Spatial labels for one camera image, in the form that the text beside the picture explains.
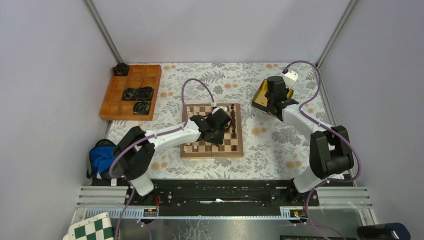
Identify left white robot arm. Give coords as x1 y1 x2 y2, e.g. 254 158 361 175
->
109 106 232 206

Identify green checkered roll mat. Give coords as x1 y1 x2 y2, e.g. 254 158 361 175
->
62 212 115 240

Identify blue cloth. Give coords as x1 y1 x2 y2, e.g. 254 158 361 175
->
86 139 116 180

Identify black item tray corner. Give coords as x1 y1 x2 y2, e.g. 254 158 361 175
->
112 63 130 77

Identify black cable bundle in tray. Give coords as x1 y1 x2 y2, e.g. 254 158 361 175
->
121 86 155 101

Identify wooden chess board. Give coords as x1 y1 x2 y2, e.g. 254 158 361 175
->
180 103 244 159

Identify floral table cloth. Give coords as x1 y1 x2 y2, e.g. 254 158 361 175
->
107 62 309 180

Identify dark cylinder bottle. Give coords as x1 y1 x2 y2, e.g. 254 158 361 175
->
356 222 411 240

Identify green black coil in tray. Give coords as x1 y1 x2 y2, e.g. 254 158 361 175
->
132 101 151 115

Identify orange compartment tray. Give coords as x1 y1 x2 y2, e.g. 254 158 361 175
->
99 64 162 121

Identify black mounting rail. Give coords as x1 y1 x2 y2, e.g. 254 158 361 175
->
125 179 320 217

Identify gold metal tin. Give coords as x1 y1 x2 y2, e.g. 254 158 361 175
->
250 78 295 115

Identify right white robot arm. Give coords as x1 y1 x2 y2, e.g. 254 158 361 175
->
264 76 354 206

